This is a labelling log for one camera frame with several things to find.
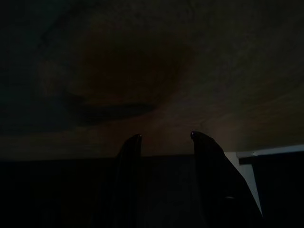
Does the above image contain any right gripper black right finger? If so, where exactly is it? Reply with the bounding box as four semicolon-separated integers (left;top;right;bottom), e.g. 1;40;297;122
190;130;264;228

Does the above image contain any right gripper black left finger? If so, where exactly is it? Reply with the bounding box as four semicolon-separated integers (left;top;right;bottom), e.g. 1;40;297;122
114;133;143;228

